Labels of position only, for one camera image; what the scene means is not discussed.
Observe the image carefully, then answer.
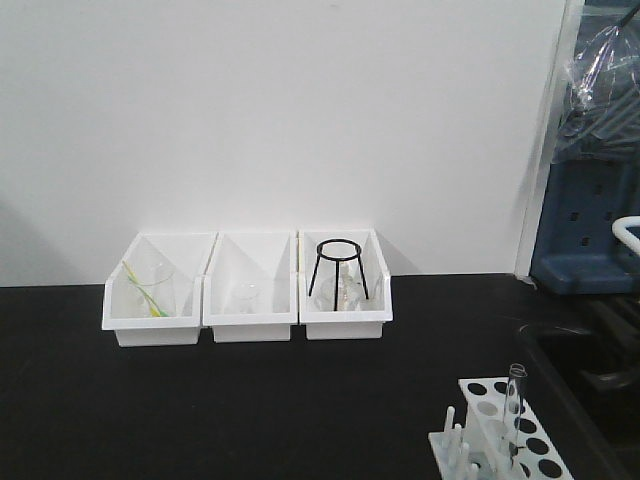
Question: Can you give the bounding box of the clear glass test tube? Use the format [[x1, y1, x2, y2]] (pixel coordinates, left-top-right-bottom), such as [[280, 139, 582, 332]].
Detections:
[[501, 363, 528, 457]]

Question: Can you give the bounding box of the blue-grey pegboard drying rack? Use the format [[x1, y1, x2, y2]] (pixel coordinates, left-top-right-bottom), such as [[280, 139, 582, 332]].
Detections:
[[529, 0, 640, 296]]

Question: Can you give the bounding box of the white test tube rack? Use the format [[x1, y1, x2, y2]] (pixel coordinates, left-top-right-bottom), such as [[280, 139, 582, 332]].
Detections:
[[428, 377, 573, 479]]

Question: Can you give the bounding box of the clear glassware under tripod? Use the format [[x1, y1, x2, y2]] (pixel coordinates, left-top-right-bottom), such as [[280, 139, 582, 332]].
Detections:
[[314, 263, 379, 311]]

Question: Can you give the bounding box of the white right storage bin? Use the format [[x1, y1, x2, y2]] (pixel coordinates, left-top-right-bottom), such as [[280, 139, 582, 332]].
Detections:
[[298, 229, 393, 340]]

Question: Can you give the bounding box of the white storage bin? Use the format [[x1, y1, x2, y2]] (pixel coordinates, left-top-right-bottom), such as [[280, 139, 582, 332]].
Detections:
[[202, 231, 298, 343], [298, 229, 393, 340], [102, 232, 217, 347]]

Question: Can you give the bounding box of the white middle storage bin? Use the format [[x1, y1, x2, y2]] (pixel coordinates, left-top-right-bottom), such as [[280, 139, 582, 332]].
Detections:
[[202, 231, 298, 343]]

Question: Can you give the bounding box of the small glass beaker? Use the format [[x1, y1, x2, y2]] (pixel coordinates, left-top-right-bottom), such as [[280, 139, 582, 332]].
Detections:
[[232, 282, 261, 314]]

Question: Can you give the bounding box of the glass funnel with yellow stripe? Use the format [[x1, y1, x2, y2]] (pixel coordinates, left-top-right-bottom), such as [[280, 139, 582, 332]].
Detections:
[[121, 250, 176, 317]]

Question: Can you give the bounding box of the white left storage bin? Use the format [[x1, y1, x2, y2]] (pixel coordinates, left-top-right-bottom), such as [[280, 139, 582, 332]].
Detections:
[[102, 232, 217, 347]]

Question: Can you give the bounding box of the black lab sink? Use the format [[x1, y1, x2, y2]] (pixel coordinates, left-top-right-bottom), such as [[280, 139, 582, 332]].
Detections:
[[518, 295, 639, 479]]

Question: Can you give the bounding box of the white gooseneck lab faucet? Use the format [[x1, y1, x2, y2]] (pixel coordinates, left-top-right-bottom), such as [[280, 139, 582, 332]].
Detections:
[[611, 216, 640, 256]]

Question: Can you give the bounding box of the clear plastic bag of pegs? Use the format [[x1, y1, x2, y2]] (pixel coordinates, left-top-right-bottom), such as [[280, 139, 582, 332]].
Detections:
[[553, 1, 639, 163]]

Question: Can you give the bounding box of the black wire tripod stand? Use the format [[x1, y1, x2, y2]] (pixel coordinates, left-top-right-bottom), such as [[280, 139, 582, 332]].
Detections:
[[307, 238, 370, 311]]

